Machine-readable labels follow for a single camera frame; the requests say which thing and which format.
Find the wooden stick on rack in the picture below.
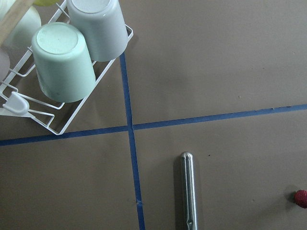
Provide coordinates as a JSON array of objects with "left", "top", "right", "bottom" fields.
[{"left": 0, "top": 0, "right": 35, "bottom": 45}]

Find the wire cup rack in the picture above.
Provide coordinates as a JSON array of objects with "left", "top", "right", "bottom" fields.
[{"left": 0, "top": 0, "right": 134, "bottom": 136}]

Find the red strawberry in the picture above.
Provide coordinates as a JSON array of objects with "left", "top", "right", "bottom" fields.
[{"left": 294, "top": 190, "right": 307, "bottom": 208}]

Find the green cup on rack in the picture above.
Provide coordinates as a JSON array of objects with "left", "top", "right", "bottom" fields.
[{"left": 32, "top": 22, "right": 96, "bottom": 103}]

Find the white cup on rack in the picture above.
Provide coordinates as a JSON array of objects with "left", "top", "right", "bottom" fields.
[{"left": 3, "top": 6, "right": 42, "bottom": 49}]

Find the yellow cup on rack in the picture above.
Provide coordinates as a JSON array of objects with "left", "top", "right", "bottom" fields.
[{"left": 33, "top": 0, "right": 59, "bottom": 6}]

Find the steel muddler with black tip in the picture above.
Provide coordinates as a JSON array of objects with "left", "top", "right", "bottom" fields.
[{"left": 180, "top": 151, "right": 198, "bottom": 230}]

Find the grey cup on rack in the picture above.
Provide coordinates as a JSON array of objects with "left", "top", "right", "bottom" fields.
[{"left": 67, "top": 0, "right": 128, "bottom": 62}]

